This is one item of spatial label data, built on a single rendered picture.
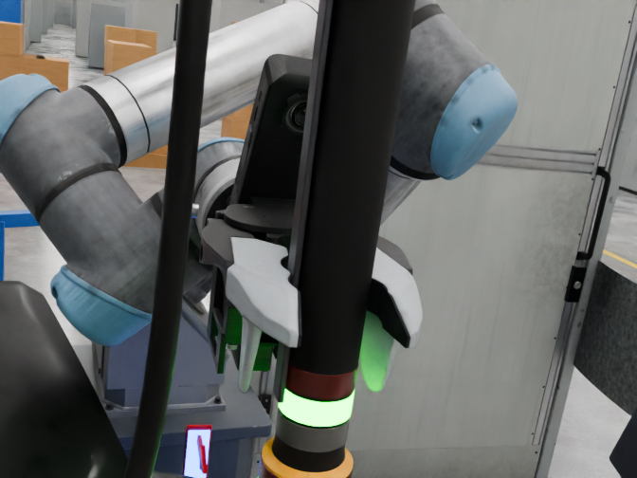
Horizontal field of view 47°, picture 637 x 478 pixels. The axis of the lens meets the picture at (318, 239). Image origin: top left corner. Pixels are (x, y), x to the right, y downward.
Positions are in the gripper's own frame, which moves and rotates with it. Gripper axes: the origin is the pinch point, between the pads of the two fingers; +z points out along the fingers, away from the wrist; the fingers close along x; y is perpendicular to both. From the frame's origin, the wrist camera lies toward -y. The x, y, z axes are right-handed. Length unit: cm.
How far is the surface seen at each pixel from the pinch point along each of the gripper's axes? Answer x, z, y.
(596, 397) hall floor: -232, -256, 145
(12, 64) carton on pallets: 131, -919, 64
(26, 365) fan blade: 12.9, -9.5, 7.2
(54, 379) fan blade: 11.5, -9.5, 7.9
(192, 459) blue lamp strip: 0.2, -37.4, 31.0
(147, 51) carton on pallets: -17, -761, 24
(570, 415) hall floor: -205, -239, 145
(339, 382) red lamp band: -0.6, -1.3, 3.9
